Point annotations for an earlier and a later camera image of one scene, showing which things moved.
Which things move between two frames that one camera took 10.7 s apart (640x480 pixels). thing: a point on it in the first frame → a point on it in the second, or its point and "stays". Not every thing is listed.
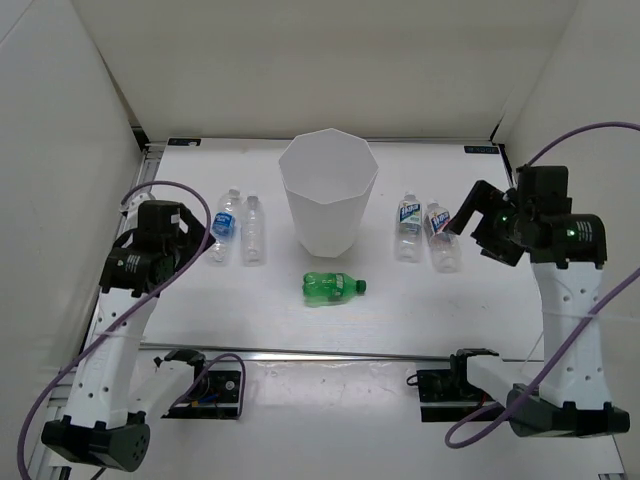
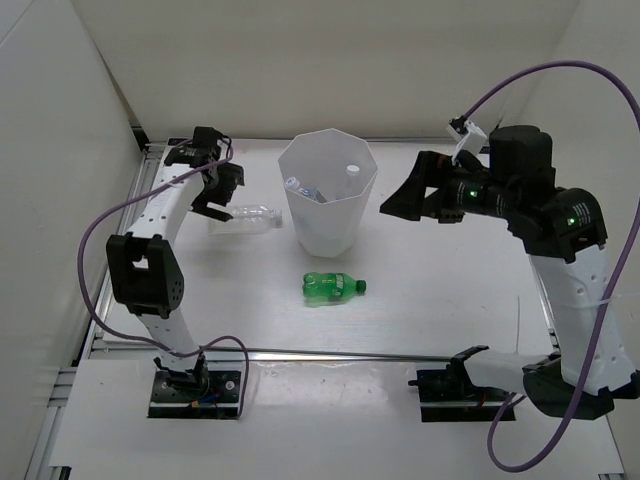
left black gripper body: (184, 245) → (218, 191)
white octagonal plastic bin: (329, 176) stays
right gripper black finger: (482, 197) → (408, 200)
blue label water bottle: (226, 228) → (313, 193)
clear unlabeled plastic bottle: (253, 231) → (248, 220)
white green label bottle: (408, 229) → (352, 185)
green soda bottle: (326, 289) stays
